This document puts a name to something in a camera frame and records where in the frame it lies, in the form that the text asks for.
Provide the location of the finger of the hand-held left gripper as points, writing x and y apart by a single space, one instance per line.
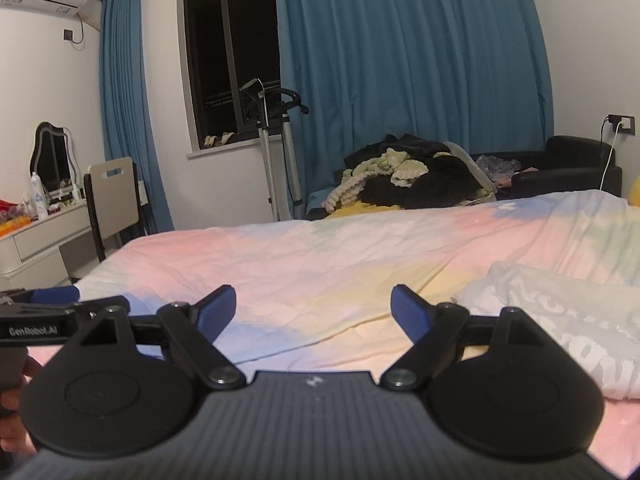
52 296
107 303

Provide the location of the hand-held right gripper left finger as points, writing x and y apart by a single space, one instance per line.
216 312

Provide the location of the small black wall socket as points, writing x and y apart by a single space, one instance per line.
69 35

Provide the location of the pastel tie-dye bed blanket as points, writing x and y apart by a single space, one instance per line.
325 260

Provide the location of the clear plastic bag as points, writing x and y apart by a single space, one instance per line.
497 166

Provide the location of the cloth on windowsill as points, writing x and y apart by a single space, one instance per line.
220 140

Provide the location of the wall socket with charger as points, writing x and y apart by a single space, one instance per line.
621 124

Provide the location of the yellow plush toy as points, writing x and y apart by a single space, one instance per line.
635 191

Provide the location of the white t-shirt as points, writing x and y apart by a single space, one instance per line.
550 320

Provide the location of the black framed vanity mirror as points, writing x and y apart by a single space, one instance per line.
50 157

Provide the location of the narrow blue curtain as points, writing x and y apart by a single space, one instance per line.
125 110

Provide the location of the pile of black clothes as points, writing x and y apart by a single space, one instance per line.
435 185

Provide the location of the white spray bottle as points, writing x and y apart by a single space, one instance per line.
39 200

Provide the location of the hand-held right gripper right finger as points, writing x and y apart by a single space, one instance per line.
409 312

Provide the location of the person's left hand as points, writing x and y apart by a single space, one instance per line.
12 430

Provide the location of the white dressing table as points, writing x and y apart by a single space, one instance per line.
40 240

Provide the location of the cream knitted cloth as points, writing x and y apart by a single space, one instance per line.
360 180

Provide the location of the dark framed window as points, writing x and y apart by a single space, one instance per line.
230 50

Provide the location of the black sofa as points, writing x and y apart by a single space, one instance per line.
575 165

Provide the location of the yellow cloth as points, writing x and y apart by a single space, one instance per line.
360 208

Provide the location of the cream backed chair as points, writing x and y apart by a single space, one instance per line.
112 200

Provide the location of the wide blue curtain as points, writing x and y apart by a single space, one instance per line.
410 60

